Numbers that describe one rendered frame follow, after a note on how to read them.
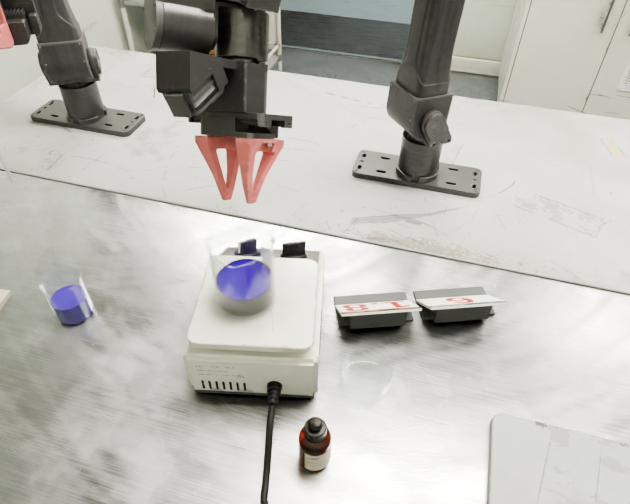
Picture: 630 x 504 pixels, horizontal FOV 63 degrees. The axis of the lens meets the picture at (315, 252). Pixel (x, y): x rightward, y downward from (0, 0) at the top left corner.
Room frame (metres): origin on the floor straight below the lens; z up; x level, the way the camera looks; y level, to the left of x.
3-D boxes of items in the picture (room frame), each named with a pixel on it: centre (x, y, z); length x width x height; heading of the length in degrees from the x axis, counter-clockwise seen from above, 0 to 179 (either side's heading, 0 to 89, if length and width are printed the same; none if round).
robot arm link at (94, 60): (0.84, 0.41, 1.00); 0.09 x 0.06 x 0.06; 106
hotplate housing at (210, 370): (0.37, 0.06, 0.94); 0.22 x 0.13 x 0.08; 178
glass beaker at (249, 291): (0.34, 0.07, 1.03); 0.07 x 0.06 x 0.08; 177
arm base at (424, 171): (0.69, -0.16, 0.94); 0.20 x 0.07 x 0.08; 75
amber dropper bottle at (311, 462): (0.22, 0.00, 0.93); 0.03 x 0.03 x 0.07
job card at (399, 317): (0.40, -0.07, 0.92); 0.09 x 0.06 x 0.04; 97
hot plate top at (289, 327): (0.35, 0.06, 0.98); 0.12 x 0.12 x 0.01; 88
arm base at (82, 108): (0.85, 0.42, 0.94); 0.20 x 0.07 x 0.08; 75
